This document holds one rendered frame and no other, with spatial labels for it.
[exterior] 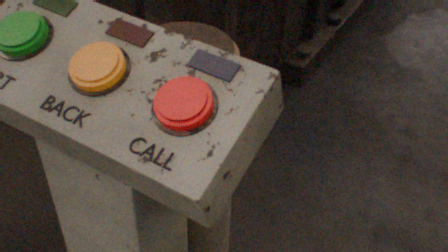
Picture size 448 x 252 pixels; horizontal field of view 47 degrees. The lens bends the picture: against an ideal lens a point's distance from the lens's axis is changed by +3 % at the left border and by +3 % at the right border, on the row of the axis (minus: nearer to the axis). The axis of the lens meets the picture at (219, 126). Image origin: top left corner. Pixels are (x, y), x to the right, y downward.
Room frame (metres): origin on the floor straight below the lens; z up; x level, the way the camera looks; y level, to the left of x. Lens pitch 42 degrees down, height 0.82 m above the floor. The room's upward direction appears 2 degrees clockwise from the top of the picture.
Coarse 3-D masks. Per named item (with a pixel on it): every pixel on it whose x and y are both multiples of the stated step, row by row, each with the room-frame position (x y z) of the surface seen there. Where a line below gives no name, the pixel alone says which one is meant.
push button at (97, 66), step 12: (84, 48) 0.31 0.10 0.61; (96, 48) 0.31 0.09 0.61; (108, 48) 0.31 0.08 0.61; (72, 60) 0.30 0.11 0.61; (84, 60) 0.30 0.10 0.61; (96, 60) 0.30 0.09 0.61; (108, 60) 0.30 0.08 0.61; (120, 60) 0.30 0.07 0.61; (72, 72) 0.29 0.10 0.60; (84, 72) 0.29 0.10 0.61; (96, 72) 0.29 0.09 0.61; (108, 72) 0.29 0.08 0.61; (120, 72) 0.29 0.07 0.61; (84, 84) 0.28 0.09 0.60; (96, 84) 0.28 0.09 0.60; (108, 84) 0.28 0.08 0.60
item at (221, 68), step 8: (192, 56) 0.30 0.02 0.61; (200, 56) 0.30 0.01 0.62; (208, 56) 0.30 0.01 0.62; (216, 56) 0.30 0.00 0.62; (192, 64) 0.29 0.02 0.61; (200, 64) 0.29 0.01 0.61; (208, 64) 0.29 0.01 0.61; (216, 64) 0.29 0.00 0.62; (224, 64) 0.29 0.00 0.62; (232, 64) 0.29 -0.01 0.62; (208, 72) 0.29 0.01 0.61; (216, 72) 0.29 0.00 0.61; (224, 72) 0.28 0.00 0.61; (232, 72) 0.28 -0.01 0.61; (224, 80) 0.28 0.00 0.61
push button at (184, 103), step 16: (176, 80) 0.27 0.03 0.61; (192, 80) 0.27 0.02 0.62; (160, 96) 0.26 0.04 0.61; (176, 96) 0.26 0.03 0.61; (192, 96) 0.26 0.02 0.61; (208, 96) 0.26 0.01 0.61; (160, 112) 0.25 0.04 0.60; (176, 112) 0.25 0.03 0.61; (192, 112) 0.25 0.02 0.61; (208, 112) 0.25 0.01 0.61; (176, 128) 0.24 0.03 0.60; (192, 128) 0.24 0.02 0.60
